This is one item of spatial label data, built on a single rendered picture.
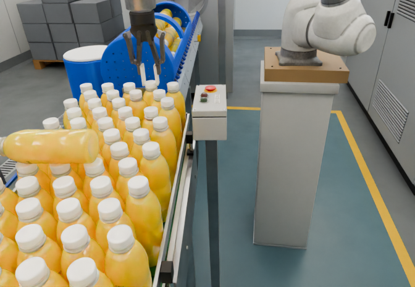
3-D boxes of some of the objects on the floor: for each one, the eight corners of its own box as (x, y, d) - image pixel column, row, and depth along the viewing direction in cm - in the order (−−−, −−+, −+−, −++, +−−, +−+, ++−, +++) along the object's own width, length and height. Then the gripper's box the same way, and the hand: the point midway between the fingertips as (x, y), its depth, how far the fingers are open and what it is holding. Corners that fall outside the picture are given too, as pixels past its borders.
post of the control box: (220, 301, 155) (217, 121, 105) (220, 309, 151) (217, 127, 101) (212, 301, 155) (205, 121, 105) (212, 309, 152) (204, 128, 102)
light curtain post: (225, 129, 302) (225, -86, 217) (225, 132, 297) (225, -87, 212) (219, 129, 303) (216, -86, 218) (219, 132, 297) (216, -87, 212)
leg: (201, 105, 350) (199, 49, 319) (201, 107, 345) (198, 50, 314) (196, 105, 350) (193, 49, 319) (196, 107, 345) (192, 50, 314)
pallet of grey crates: (129, 55, 529) (117, -24, 470) (110, 71, 461) (92, -19, 401) (63, 54, 547) (44, -22, 487) (35, 69, 479) (7, -17, 419)
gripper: (170, 7, 97) (176, 79, 109) (117, 8, 98) (129, 81, 110) (167, 11, 91) (174, 88, 103) (110, 13, 92) (123, 89, 103)
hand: (149, 74), depth 105 cm, fingers closed on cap, 4 cm apart
